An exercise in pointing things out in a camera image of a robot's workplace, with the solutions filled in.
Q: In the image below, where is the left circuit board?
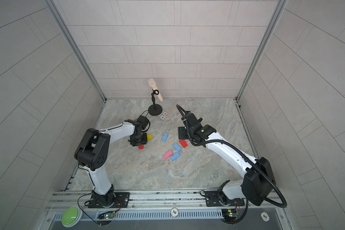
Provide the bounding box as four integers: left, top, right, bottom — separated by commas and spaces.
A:
97, 211, 117, 220

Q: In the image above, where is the circuit board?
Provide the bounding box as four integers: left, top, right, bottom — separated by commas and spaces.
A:
221, 209, 239, 223
97, 211, 117, 220

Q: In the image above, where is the poker chip on rail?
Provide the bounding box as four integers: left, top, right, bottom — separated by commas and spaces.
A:
171, 208, 179, 218

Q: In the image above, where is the black microphone stand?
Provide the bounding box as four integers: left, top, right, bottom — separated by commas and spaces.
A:
148, 90, 163, 116

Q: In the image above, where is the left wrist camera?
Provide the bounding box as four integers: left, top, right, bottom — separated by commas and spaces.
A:
137, 115, 150, 133

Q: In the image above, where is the green round button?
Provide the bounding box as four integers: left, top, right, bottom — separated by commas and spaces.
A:
61, 206, 83, 228

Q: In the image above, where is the light blue block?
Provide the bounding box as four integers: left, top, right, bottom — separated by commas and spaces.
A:
173, 143, 182, 152
162, 133, 168, 141
170, 152, 181, 161

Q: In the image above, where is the black corrugated cable hose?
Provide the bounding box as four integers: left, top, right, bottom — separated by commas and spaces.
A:
176, 104, 288, 209

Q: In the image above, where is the right circuit board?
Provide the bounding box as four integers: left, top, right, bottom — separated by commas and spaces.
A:
221, 209, 239, 223

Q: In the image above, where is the beige wooden microphone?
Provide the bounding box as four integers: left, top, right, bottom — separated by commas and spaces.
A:
148, 79, 163, 102

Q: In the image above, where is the pink block lower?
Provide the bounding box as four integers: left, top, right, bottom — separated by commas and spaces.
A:
163, 150, 174, 159

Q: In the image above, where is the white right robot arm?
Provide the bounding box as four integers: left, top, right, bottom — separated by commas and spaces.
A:
178, 125, 287, 208

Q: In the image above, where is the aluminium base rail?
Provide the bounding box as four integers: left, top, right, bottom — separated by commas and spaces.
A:
45, 189, 277, 222

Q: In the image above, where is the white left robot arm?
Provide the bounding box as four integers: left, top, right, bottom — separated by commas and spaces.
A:
74, 117, 150, 208

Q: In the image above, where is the poker chip right corner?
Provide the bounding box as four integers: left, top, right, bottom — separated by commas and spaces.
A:
260, 212, 270, 222

